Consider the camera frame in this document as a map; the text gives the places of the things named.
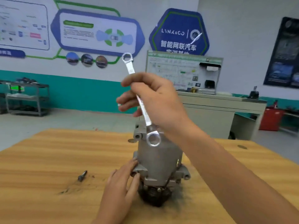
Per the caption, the dark wall poster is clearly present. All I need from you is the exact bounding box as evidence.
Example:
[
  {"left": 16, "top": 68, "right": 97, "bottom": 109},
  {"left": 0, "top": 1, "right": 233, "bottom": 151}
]
[{"left": 263, "top": 17, "right": 299, "bottom": 89}]

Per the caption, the grey metal shelf cart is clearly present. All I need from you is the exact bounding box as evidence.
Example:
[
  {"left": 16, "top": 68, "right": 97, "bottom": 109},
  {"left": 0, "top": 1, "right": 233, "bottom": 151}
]
[{"left": 5, "top": 81, "right": 50, "bottom": 117}]

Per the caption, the white infographic wall panel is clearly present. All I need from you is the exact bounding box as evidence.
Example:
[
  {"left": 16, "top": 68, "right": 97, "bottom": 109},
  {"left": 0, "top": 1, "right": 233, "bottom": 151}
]
[{"left": 0, "top": 0, "right": 51, "bottom": 51}]

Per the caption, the red cabinet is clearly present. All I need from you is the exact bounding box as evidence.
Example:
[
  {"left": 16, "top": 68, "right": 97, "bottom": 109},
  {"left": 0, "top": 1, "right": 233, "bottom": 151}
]
[{"left": 259, "top": 107, "right": 284, "bottom": 132}]

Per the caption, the person's right hand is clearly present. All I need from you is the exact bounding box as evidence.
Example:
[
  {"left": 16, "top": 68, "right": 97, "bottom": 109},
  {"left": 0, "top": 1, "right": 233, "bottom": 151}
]
[{"left": 115, "top": 72, "right": 193, "bottom": 144}]

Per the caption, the round photo wall decal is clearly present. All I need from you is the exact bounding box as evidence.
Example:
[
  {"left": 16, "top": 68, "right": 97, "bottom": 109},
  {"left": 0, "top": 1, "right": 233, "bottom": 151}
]
[
  {"left": 80, "top": 54, "right": 94, "bottom": 67},
  {"left": 66, "top": 52, "right": 79, "bottom": 65},
  {"left": 95, "top": 55, "right": 108, "bottom": 68}
]

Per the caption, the grey metal compressor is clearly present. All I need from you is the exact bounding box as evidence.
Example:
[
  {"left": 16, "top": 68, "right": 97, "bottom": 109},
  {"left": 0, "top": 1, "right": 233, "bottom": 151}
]
[{"left": 128, "top": 121, "right": 191, "bottom": 207}]

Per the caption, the person's right forearm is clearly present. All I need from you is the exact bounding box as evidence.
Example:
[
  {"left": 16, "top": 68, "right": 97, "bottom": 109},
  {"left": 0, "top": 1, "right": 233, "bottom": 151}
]
[{"left": 173, "top": 121, "right": 299, "bottom": 224}]

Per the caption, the beige workbench cabinet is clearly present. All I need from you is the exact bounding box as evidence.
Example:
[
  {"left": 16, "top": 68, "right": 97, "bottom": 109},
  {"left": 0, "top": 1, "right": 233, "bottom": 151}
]
[{"left": 175, "top": 91, "right": 268, "bottom": 139}]

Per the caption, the blue rounded infographic panel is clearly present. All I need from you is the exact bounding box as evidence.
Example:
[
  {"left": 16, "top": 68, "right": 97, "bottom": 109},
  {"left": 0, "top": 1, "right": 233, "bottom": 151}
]
[{"left": 50, "top": 9, "right": 144, "bottom": 57}]

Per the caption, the small black device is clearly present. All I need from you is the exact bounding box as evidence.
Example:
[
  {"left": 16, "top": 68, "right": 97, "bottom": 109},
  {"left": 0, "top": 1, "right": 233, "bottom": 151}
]
[{"left": 248, "top": 86, "right": 260, "bottom": 100}]

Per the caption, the silver combination wrench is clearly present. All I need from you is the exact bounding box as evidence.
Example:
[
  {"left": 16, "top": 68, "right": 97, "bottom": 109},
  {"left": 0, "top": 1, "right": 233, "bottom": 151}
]
[{"left": 121, "top": 52, "right": 162, "bottom": 147}]

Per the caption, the blue hexagon wall sign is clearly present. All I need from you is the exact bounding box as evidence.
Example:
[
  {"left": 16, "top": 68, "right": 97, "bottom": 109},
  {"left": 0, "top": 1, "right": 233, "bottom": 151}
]
[{"left": 149, "top": 8, "right": 210, "bottom": 56}]

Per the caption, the person's left hand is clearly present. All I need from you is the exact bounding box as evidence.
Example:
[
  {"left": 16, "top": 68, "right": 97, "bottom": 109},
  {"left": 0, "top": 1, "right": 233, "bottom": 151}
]
[{"left": 93, "top": 158, "right": 141, "bottom": 224}]

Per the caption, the white wiring display board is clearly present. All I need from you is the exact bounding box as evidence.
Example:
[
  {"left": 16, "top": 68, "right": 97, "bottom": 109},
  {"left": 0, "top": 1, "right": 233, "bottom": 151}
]
[{"left": 145, "top": 50, "right": 224, "bottom": 95}]

